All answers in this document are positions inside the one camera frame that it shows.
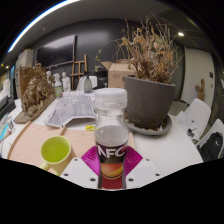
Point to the brown cardboard box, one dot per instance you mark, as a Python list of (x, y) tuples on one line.
[(116, 75)]

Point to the white chair behind table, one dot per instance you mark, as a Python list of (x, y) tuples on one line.
[(94, 81)]

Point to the black backpack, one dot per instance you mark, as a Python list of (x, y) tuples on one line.
[(211, 148)]

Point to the brown flat panel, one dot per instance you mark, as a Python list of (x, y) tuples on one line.
[(25, 75)]

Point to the wooden jointed figure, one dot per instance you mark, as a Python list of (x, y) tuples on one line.
[(200, 90)]

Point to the white cabinet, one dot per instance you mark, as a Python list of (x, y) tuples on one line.
[(25, 58)]

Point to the wooden easel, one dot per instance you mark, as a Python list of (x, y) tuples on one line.
[(78, 71)]

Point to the yellow-green mug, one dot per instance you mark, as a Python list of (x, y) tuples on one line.
[(55, 151)]

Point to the clear drink bottle white cap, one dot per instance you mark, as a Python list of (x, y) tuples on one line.
[(111, 133)]

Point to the white paper stack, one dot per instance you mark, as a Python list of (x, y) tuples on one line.
[(186, 123)]

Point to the printed newspaper sheet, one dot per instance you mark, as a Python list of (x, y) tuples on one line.
[(71, 111)]

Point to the black wall screen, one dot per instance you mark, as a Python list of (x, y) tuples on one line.
[(56, 51)]

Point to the dried plant in grey pot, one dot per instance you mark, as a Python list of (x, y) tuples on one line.
[(148, 103)]

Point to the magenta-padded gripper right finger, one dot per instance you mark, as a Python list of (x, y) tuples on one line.
[(145, 171)]

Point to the white chair with papers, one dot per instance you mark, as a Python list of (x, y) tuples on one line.
[(201, 110)]

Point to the small flat yellow item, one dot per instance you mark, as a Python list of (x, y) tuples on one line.
[(90, 127)]

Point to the small white plaster bust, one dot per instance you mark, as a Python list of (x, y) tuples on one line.
[(66, 82)]

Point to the white chair with backpack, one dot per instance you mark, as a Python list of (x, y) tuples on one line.
[(218, 126)]

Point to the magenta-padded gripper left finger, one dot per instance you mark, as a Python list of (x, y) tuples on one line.
[(78, 171)]

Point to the large white plaster bust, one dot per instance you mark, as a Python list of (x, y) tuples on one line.
[(49, 76)]

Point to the green spray bottle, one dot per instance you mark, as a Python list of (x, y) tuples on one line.
[(58, 89)]

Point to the black flat boxes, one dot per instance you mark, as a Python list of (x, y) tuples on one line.
[(6, 106)]

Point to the colourful picture book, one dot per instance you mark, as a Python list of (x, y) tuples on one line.
[(6, 128)]

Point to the long white ceiling light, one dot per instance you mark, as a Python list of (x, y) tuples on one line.
[(36, 20)]

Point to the grey plant saucer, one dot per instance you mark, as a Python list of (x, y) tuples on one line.
[(161, 130)]

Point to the light wooden drawing board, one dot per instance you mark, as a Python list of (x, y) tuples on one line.
[(83, 140), (26, 143)]

